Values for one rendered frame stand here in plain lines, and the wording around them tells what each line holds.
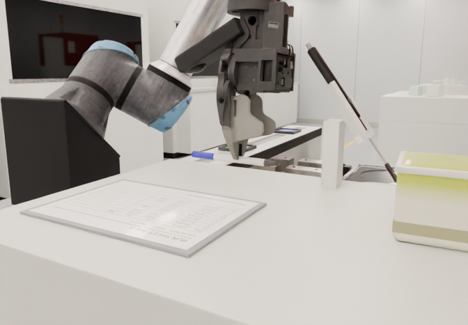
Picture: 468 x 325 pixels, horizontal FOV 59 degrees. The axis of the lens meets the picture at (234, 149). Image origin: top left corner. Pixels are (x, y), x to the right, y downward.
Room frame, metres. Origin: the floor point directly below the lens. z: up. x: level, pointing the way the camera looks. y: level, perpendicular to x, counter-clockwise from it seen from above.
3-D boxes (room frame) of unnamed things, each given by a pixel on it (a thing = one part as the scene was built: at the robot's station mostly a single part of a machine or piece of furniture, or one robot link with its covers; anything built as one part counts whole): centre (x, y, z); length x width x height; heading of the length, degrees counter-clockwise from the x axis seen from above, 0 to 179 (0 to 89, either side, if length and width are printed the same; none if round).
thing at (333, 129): (0.50, -0.14, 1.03); 0.06 x 0.04 x 0.13; 61
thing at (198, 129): (6.09, 0.60, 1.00); 1.80 x 1.08 x 2.00; 151
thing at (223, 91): (0.56, 0.01, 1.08); 0.05 x 0.02 x 0.09; 151
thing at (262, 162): (0.58, 0.00, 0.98); 0.14 x 0.01 x 0.01; 61
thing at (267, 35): (0.57, -0.03, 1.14); 0.09 x 0.08 x 0.12; 61
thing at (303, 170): (0.84, -0.15, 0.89); 0.08 x 0.03 x 0.03; 61
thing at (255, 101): (0.58, -0.03, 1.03); 0.06 x 0.03 x 0.09; 61
